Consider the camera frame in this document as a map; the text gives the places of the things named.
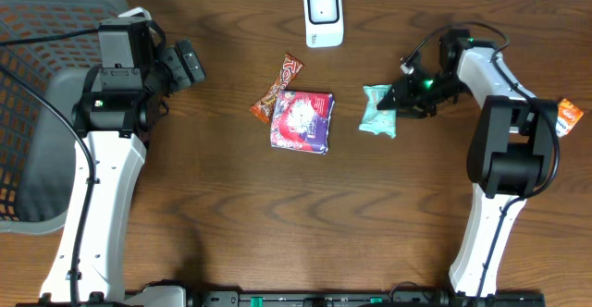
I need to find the teal white snack packet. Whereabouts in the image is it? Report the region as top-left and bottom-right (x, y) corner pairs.
(358, 85), (396, 139)

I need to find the red Top chocolate bar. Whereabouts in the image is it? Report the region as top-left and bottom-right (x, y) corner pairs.
(250, 53), (304, 123)

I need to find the red blue noodle packet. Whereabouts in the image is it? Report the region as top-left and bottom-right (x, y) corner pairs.
(270, 91), (335, 154)

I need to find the small orange carton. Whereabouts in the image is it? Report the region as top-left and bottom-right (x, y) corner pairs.
(556, 98), (584, 138)

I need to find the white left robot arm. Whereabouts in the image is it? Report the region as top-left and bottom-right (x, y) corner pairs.
(39, 11), (205, 306)

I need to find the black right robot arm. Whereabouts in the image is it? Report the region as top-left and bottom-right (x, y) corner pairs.
(376, 22), (561, 306)

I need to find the grey plastic mesh basket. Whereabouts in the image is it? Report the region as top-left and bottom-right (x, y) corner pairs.
(1, 0), (129, 235)

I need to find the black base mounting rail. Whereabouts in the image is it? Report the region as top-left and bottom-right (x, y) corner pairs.
(124, 289), (547, 307)

